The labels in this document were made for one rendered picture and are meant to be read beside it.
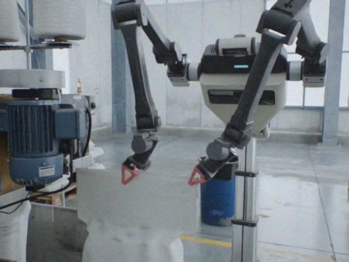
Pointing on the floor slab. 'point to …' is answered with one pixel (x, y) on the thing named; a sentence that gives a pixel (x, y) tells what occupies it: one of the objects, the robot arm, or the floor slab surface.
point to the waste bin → (219, 195)
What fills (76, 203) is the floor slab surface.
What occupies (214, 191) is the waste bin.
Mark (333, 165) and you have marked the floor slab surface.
